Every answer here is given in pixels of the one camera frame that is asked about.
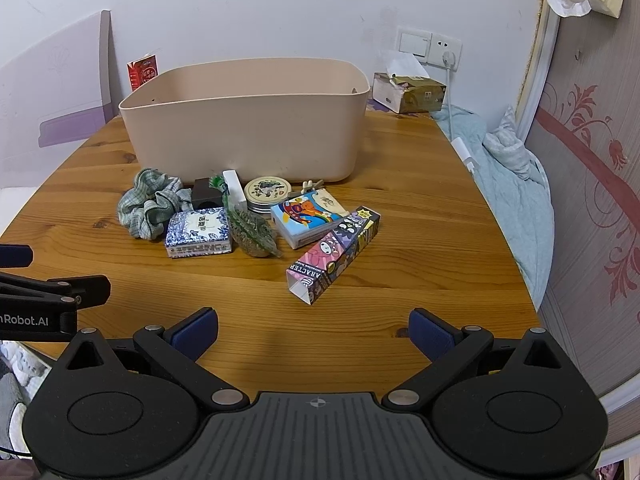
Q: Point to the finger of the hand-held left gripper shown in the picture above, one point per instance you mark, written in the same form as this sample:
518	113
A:
85	290
15	255

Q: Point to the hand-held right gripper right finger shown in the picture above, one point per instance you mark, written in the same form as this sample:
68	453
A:
430	332

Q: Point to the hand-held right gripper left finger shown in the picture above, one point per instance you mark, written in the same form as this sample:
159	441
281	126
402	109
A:
196	334

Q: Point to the grey plush cloth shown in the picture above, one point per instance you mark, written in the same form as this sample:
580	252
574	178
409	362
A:
17	385

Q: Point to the blue white patterned box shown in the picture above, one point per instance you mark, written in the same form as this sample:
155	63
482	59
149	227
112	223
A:
197	230

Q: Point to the green checked scrunchie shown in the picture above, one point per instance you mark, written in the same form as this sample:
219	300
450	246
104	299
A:
150	205

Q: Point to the green leaf packet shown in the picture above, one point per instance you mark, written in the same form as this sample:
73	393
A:
252	234

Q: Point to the long cartoon printed box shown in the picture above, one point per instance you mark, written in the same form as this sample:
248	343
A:
335	252

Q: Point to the small black box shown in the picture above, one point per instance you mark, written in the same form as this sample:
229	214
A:
205	194

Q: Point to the small white bottle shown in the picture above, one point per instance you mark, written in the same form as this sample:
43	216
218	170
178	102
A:
234	186

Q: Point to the light blue blanket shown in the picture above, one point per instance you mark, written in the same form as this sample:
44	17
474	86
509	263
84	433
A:
510	200

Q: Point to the colourful cartoon card box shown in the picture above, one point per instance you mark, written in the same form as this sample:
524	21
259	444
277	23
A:
305	221

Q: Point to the round printed tin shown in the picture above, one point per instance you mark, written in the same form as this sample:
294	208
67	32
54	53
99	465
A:
267	192

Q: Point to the beige printed card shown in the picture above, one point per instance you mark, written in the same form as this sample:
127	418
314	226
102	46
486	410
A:
332	202

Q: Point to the white charger adapter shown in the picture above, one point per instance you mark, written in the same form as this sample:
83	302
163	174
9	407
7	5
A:
465	154

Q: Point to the small wooden clip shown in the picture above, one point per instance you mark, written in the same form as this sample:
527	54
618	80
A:
306	189

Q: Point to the beige plastic storage bin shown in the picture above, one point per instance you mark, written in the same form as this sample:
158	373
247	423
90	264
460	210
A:
240	130

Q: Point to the floral patterned headboard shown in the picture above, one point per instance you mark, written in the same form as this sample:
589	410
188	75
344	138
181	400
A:
590	185

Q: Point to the red small carton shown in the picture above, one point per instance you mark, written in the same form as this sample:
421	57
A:
142	72

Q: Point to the tissue box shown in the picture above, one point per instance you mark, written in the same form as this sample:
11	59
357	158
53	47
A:
415	95

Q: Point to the white plug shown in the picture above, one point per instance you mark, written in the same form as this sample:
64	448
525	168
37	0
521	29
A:
449	59

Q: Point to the white wall switch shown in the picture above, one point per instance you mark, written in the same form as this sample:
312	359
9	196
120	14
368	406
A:
414	44

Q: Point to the white wall socket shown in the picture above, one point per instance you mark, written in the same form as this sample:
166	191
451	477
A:
447	42

